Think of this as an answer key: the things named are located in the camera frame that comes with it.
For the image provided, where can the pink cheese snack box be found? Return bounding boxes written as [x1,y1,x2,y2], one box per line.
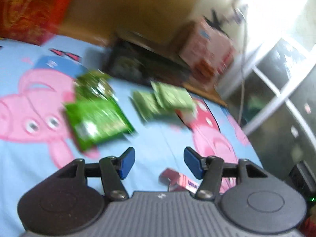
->
[159,168,199,194]

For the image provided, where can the green snack packet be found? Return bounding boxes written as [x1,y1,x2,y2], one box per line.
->
[64,99,134,151]

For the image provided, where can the clear yellow cracker bag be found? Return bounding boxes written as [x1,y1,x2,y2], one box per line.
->
[74,70,115,100]

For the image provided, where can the light green wafer packet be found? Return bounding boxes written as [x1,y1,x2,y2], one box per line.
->
[132,81,197,121]

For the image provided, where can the cartoon pig blanket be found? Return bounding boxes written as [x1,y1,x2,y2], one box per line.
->
[1,36,260,236]

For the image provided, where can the pink twisted dough snack bag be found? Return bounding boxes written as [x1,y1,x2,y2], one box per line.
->
[179,18,236,89]

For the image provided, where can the black storage box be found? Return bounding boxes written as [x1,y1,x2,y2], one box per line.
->
[102,31,191,86]

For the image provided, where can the red gift box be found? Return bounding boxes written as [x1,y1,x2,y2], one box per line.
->
[1,0,71,45]

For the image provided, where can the wooden headboard panel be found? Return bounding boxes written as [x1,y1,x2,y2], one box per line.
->
[58,0,200,44]

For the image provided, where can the white cables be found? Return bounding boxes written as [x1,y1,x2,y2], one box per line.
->
[217,0,249,126]

